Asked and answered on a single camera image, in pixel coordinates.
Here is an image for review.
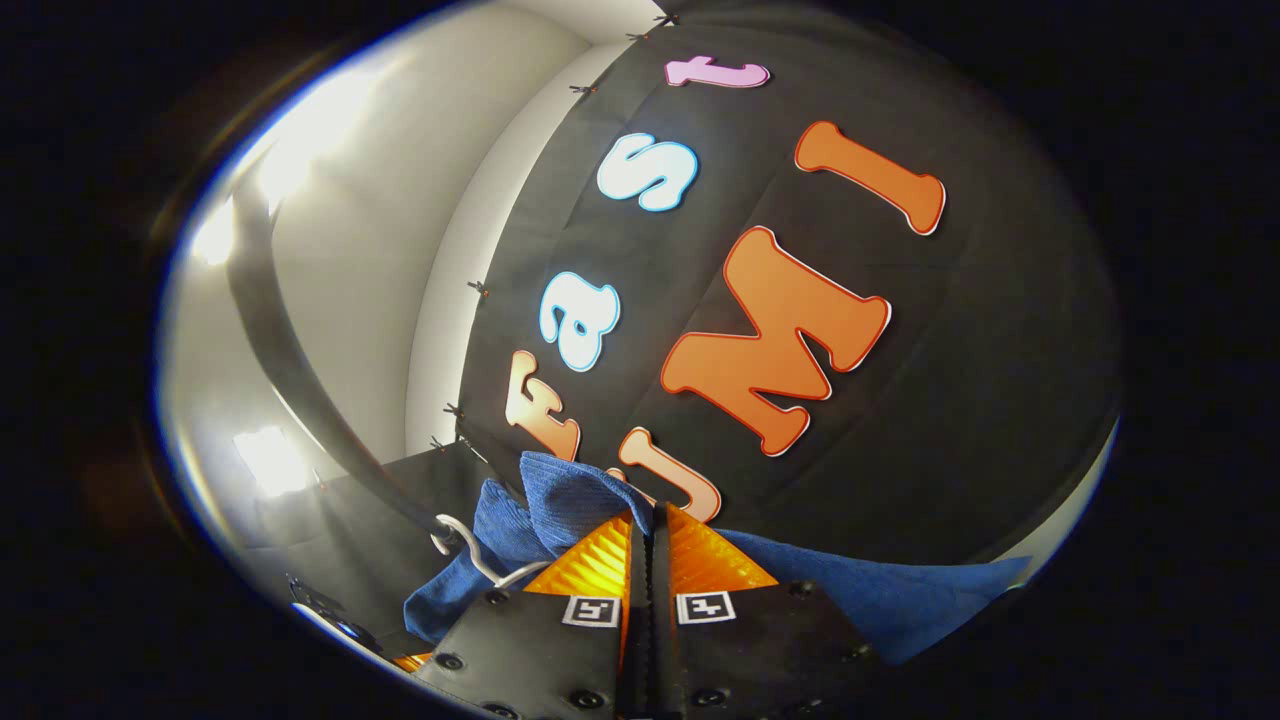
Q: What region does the blue corduroy shirt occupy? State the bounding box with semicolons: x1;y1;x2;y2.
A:
403;451;1033;666

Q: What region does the black clothes rack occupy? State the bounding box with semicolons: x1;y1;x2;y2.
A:
225;180;466;546

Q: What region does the black backdrop cloth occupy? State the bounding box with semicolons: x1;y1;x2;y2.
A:
240;0;1121;641

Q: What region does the ceiling light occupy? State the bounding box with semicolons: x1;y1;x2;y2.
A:
232;425;313;498
250;60;386;216

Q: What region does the white clothes hanger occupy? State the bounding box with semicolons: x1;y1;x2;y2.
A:
430;513;551;589

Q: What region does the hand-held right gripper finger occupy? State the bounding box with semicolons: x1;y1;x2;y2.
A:
412;505;651;720
650;503;886;720

